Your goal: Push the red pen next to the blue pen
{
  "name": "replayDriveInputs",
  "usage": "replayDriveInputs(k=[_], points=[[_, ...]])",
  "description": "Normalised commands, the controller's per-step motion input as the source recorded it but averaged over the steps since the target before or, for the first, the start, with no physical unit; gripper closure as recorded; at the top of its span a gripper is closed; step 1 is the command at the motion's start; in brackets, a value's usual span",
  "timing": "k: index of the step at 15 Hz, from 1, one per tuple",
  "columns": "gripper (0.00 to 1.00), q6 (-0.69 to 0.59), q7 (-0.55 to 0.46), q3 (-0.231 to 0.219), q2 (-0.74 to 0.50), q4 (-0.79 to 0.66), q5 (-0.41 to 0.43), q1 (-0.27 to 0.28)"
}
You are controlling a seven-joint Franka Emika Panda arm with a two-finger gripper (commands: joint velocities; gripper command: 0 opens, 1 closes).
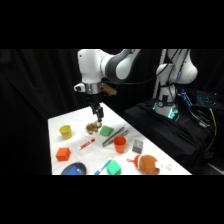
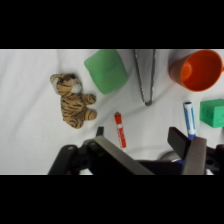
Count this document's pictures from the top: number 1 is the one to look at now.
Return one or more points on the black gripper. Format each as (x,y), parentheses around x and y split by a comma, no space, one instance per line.
(94,99)

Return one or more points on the red marker pen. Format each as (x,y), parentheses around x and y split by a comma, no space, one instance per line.
(86,144)

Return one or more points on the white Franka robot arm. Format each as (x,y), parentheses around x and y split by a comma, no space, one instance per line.
(90,66)

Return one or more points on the blue marker pen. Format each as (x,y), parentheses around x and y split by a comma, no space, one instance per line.
(102,166)

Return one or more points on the brown striped wooden toy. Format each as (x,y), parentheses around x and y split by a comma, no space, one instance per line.
(91,127)

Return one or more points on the green wedge block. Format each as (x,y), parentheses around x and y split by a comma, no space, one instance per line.
(106,130)

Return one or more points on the brown tag on wrist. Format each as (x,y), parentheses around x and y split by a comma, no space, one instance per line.
(109,89)

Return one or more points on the silver metal tongs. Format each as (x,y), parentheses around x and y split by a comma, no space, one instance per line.
(113,136)

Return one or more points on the yellow cup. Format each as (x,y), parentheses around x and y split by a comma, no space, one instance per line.
(66,132)

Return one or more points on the orange cup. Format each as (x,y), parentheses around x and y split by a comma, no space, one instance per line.
(120,144)

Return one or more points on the orange block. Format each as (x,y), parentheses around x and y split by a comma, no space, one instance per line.
(63,154)

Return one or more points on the green cube block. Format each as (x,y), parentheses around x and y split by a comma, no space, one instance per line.
(114,168)

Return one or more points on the blue bowl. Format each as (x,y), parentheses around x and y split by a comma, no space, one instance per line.
(74,169)

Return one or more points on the black curtain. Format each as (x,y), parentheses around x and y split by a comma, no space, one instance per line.
(30,100)

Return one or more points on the black robot stand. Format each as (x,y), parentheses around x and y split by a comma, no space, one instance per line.
(166,133)

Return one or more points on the brown plush toy red hat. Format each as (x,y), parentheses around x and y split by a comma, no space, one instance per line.
(148,164)

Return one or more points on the teal backlit keyboard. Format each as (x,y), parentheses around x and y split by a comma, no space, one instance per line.
(206,99)

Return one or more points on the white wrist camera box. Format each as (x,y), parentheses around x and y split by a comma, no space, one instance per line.
(79,87)

